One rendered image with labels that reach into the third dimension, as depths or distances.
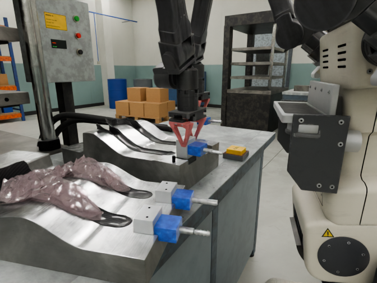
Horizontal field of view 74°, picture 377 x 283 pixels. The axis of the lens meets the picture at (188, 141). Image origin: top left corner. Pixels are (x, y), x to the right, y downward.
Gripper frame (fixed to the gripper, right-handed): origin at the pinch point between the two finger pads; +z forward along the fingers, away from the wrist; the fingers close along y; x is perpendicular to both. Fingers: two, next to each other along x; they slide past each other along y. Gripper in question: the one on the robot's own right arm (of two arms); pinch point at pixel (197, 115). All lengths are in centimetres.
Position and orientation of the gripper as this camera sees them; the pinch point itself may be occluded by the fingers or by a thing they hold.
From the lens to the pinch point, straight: 101.0
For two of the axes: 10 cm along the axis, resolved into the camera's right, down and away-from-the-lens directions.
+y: -5.1, 2.4, -8.3
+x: 8.6, 1.2, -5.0
